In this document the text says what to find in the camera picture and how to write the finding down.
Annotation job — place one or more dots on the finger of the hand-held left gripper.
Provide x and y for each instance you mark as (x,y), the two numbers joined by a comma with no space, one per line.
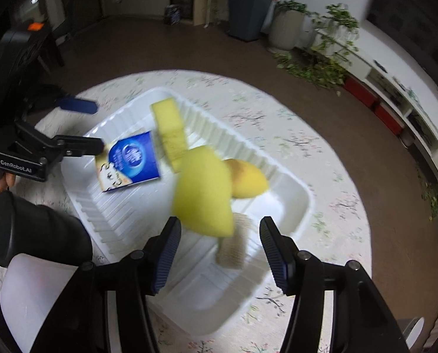
(81,146)
(78,104)

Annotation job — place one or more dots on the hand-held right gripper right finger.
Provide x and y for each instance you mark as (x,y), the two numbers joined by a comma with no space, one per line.
(274,253)

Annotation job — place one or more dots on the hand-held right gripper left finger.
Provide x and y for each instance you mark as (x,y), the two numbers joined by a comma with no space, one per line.
(167,253)

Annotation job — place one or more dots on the cream knitted cloth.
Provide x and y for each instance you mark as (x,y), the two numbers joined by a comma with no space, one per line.
(235,246)

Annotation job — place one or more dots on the white plastic tray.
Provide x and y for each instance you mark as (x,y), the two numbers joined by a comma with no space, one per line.
(285,209)

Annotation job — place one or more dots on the blue tissue packet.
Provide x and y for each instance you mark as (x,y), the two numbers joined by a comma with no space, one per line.
(132,161)

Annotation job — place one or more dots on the yellow rectangular sponge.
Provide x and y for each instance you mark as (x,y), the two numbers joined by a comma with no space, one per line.
(169,128)
(204,195)

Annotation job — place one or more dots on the yellow teardrop makeup sponge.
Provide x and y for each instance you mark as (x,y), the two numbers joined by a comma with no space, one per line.
(250,181)

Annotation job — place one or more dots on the person's left hand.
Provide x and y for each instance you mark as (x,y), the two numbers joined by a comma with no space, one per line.
(5,183)

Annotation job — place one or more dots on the dark chair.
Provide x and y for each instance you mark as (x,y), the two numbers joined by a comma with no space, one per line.
(51,47)

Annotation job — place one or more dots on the black cylinder container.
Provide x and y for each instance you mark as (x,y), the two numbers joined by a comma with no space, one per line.
(38,228)

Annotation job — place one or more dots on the floral tablecloth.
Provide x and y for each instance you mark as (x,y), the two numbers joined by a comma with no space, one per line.
(314,161)

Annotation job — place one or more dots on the translucent plastic storage box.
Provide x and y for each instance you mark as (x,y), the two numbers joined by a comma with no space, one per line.
(35,298)

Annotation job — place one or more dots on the trailing vine plant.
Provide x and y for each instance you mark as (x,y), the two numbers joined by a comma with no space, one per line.
(434,195)

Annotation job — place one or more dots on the small white pot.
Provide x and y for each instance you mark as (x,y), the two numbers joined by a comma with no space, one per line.
(407,138)

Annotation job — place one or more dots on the red storage box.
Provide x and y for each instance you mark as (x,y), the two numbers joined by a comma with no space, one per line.
(388,118)
(359,91)

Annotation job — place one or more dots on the tall tree in dark pot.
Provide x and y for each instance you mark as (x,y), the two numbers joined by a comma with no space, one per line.
(248,13)

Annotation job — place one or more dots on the white television cabinet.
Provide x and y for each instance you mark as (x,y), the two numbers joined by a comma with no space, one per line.
(399,81)

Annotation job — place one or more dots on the trailing pothos plant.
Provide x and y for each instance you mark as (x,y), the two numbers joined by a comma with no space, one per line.
(329,44)

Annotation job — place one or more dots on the plant in grey pot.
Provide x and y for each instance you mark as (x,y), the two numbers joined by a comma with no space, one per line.
(287,29)

